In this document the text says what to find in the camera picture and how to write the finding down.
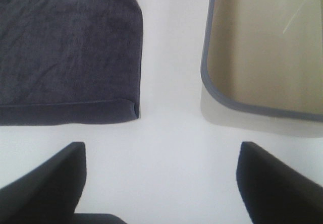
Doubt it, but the beige bin grey rim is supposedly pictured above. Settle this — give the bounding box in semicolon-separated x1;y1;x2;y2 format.
200;0;322;138

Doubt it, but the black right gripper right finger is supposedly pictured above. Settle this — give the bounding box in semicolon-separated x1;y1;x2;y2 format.
236;142;322;223

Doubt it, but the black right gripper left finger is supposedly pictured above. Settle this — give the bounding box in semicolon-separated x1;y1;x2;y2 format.
1;142;124;223

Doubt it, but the dark navy towel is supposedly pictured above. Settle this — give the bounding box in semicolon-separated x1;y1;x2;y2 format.
1;0;143;126

